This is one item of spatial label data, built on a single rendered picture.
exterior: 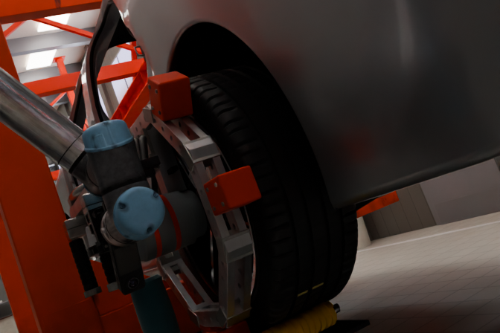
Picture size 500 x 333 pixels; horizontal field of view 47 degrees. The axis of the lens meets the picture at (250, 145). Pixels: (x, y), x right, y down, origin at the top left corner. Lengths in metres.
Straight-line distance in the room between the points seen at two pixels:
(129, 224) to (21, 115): 0.30
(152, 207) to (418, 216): 6.33
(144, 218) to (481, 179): 5.60
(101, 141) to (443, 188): 5.91
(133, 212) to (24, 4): 3.46
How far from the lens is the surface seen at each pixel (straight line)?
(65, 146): 1.05
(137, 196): 0.89
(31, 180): 1.85
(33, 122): 1.06
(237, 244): 1.20
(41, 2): 4.29
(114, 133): 0.93
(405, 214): 7.25
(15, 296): 3.74
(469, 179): 6.42
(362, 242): 7.38
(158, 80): 1.30
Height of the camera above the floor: 0.78
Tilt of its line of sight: 7 degrees up
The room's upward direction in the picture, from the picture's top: 21 degrees counter-clockwise
